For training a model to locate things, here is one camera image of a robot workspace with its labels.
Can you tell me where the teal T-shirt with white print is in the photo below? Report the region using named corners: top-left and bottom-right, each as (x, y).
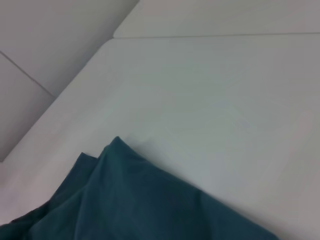
top-left (0, 135), bottom-right (283, 240)

